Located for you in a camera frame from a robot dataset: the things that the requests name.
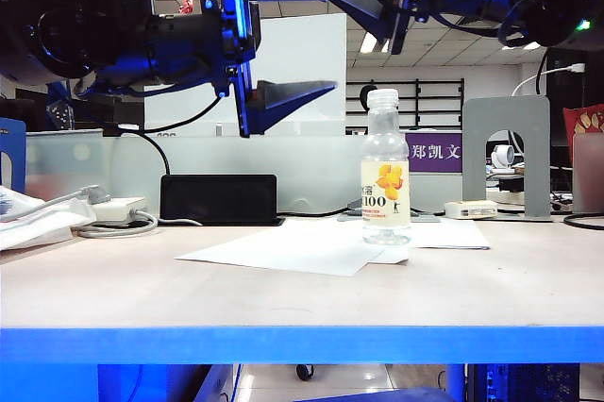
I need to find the small white desk fan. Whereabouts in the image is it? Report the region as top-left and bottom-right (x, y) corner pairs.
(489, 145), (515, 172)

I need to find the dark left arm cable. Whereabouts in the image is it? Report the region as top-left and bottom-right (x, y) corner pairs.
(116, 94), (223, 135)

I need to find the blue flag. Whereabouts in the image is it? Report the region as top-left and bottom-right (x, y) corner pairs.
(45, 80), (76, 133)

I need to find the white translucent board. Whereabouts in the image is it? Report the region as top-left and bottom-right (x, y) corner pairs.
(143, 12), (348, 139)

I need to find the blue metal bookend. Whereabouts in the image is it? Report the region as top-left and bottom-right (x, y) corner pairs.
(0, 117), (28, 195)

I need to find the black wall shelf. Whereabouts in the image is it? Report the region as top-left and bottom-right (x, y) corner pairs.
(345, 79), (466, 130)

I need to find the small white charger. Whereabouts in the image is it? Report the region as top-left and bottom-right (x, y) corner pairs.
(443, 200), (499, 222)

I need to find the thin black hanging cable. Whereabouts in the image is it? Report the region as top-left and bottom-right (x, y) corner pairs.
(535, 48), (551, 96)

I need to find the white USB cable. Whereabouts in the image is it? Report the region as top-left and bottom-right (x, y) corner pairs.
(511, 64), (586, 99)

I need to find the frosted glass desk partition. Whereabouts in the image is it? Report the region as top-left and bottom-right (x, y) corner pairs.
(25, 130), (463, 214)

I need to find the white paper sheet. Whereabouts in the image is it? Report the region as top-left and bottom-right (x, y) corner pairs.
(406, 220), (491, 252)
(173, 220), (410, 278)

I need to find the thick black cable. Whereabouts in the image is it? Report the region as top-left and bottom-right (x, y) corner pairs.
(561, 212), (604, 232)

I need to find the white power adapter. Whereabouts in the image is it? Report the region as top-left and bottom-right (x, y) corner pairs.
(92, 197), (148, 224)

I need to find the black chair headrest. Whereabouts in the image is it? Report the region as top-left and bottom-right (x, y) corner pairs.
(359, 84), (379, 113)

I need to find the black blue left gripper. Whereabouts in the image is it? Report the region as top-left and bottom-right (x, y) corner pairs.
(147, 0), (342, 140)

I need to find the black rectangular box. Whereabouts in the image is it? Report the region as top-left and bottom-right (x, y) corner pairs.
(159, 175), (287, 227)

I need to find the blue metal table frame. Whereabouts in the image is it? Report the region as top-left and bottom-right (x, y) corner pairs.
(0, 327), (604, 402)

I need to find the fluorescent ceiling light panel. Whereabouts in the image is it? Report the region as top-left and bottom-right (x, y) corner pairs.
(502, 40), (543, 52)
(359, 31), (394, 55)

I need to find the grey plug with cable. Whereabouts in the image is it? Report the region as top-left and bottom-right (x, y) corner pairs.
(0, 184), (112, 224)

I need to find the black monitor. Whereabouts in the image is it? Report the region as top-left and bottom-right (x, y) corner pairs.
(545, 45), (604, 172)

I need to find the white coiled cable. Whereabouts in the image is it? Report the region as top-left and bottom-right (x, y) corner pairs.
(75, 210), (204, 239)

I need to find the pink translucent panel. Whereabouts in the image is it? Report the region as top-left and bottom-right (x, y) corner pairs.
(570, 133), (604, 215)

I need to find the clear plastic drink bottle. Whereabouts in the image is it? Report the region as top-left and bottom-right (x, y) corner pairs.
(361, 89), (411, 246)

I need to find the grey metal bookend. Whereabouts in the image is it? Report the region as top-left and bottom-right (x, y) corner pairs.
(461, 96), (553, 224)

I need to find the clear plastic document bag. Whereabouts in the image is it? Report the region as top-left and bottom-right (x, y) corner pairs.
(0, 186), (98, 253)

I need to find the black power cable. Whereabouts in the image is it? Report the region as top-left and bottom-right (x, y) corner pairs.
(136, 130), (172, 179)

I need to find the red patterned cushion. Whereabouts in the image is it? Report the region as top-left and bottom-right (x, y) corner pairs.
(561, 104), (604, 153)

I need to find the purple name sign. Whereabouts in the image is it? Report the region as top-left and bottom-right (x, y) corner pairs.
(404, 132), (462, 175)

